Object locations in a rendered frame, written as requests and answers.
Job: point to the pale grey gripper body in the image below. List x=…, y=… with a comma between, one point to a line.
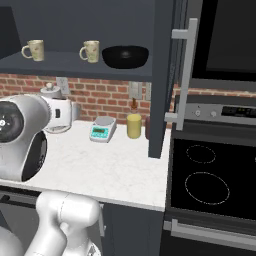
x=75, y=112

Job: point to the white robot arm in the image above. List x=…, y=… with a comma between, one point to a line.
x=23, y=140

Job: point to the dark base cabinet door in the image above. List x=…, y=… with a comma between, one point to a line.
x=133, y=231

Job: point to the white and teal kitchen scale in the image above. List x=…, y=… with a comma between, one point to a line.
x=102, y=129

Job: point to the white round appliance with knob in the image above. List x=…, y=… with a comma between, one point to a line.
x=50, y=91

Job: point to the brown bottle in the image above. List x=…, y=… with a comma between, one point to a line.
x=134, y=106

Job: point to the yellow cylindrical jar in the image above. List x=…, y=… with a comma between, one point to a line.
x=134, y=126

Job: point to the cream patterned mug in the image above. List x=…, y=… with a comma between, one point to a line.
x=92, y=51
x=36, y=50

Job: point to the dark red container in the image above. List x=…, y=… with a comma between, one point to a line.
x=147, y=128

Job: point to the black bowl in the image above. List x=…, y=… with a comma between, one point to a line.
x=125, y=57

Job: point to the grey dishwasher front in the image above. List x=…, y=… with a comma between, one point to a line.
x=16, y=210

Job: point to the black and steel stove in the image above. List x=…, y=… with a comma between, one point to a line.
x=213, y=173

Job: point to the grey wall socket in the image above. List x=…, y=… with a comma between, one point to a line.
x=136, y=90
x=63, y=85
x=148, y=91

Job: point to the dark open wall cabinet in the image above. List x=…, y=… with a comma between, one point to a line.
x=66, y=66

